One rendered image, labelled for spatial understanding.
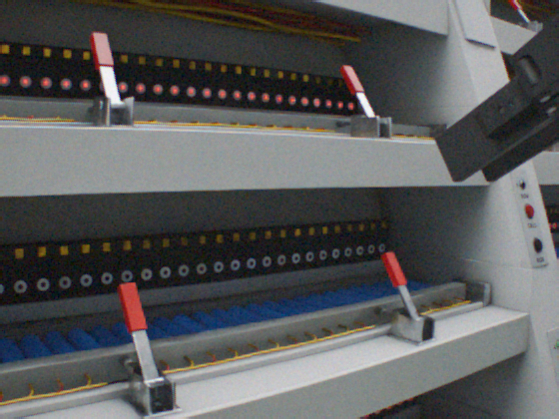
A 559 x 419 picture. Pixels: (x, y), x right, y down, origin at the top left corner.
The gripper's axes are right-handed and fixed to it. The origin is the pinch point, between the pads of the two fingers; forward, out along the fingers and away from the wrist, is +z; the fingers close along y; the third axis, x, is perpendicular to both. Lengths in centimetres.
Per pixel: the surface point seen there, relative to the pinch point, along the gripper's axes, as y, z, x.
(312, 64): 23, 33, 33
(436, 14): 27.4, 14.2, 28.0
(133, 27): -4.3, 32.3, 35.3
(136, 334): -15.1, 22.2, -2.9
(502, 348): 24.3, 22.7, -11.6
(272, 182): -2.2, 19.0, 7.0
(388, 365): 5.7, 21.3, -9.5
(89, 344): -16.2, 30.1, -1.5
